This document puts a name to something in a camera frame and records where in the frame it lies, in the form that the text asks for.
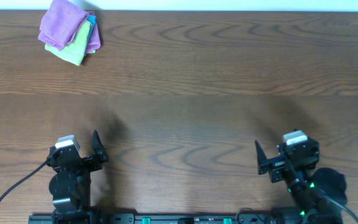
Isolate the purple microfiber cloth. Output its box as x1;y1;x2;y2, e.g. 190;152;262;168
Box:
38;0;89;51

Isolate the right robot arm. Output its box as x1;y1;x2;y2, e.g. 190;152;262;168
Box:
255;134;351;223

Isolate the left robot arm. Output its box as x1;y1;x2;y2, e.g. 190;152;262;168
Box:
47;131;109;223

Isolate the folded green cloth on top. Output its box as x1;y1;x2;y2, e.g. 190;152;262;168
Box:
45;20;92;66

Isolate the folded purple cloth in stack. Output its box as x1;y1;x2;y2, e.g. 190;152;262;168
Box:
85;11;101;53

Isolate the folded blue cloth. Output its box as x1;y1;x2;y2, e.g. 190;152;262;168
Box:
87;14;96;40

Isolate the left black cable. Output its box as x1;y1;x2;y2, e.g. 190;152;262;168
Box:
0;160;50;224

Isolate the black cable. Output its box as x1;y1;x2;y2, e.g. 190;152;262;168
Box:
0;160;50;224
278;149;358;224

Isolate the right black cable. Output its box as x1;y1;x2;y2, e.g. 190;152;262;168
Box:
278;149;358;224

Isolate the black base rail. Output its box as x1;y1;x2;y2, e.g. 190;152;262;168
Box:
28;210;342;224

